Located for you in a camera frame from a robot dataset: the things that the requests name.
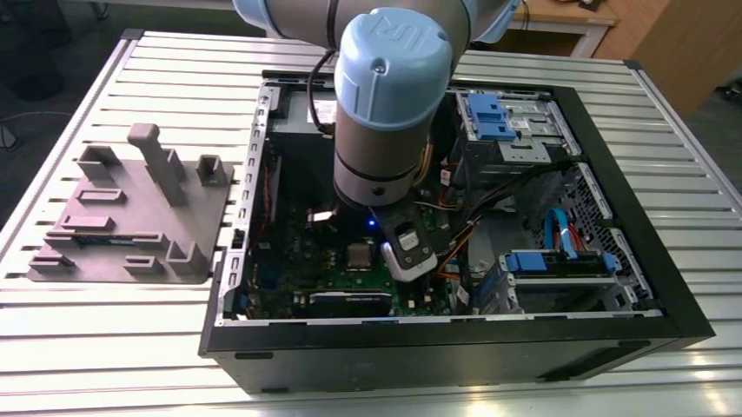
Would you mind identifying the silver CPU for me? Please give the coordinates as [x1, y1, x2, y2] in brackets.
[346, 242, 374, 267]

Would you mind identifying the CPU socket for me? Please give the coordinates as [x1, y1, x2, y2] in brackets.
[340, 242, 384, 275]

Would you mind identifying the green motherboard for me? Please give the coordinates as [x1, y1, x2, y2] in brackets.
[243, 202, 463, 319]

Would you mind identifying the black graphics card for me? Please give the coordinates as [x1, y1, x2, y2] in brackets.
[292, 289, 394, 318]

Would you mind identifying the grey power supply unit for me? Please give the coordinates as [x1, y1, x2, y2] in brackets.
[270, 90, 342, 205]

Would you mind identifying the hard disk in blue carrier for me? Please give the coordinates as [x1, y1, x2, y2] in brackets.
[499, 249, 621, 279]

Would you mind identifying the black PC case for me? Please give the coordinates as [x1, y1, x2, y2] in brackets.
[199, 69, 718, 396]

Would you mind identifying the grey metal drive cage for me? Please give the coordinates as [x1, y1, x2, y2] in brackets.
[448, 89, 584, 188]

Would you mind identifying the blue drive carrier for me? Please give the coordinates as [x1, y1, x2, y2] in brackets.
[466, 94, 516, 142]

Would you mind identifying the grey parts rack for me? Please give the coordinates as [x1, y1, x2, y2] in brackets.
[25, 122, 238, 286]

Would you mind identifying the grey metal disk bay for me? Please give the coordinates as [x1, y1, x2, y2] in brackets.
[472, 249, 659, 314]

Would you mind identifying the RAM stick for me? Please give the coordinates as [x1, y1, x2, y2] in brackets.
[71, 234, 141, 247]

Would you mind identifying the wooden cabinet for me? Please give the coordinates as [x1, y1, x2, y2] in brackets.
[596, 0, 742, 121]

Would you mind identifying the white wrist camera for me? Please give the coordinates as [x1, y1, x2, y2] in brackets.
[379, 220, 440, 284]

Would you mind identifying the red wire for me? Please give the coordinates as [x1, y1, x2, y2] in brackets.
[260, 162, 276, 229]

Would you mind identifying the orange wire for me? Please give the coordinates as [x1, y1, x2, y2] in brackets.
[434, 223, 480, 281]

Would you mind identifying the black wire bundle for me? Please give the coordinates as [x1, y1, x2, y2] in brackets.
[432, 159, 580, 254]

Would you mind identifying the black camera cable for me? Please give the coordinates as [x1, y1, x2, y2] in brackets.
[304, 47, 339, 141]

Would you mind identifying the blue data wire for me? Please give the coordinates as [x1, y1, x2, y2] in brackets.
[543, 208, 582, 261]

